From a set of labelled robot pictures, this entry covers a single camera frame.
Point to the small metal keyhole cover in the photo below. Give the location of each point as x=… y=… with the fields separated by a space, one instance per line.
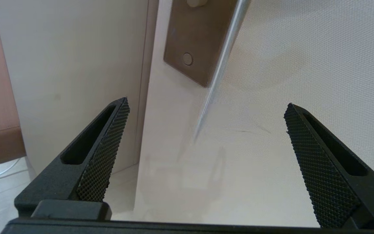
x=196 y=2

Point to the blue do-not-disturb door hanger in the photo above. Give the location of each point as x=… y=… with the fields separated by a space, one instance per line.
x=222 y=61

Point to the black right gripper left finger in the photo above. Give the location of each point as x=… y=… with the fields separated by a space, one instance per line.
x=76 y=182

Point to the cream door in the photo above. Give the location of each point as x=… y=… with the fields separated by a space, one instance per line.
x=304 y=81

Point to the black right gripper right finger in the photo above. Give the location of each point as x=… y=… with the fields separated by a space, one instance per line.
x=336 y=182

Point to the beige partition panel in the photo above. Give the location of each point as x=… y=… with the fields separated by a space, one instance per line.
x=70 y=65

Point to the brown metal lock plate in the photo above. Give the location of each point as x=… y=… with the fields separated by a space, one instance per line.
x=196 y=35

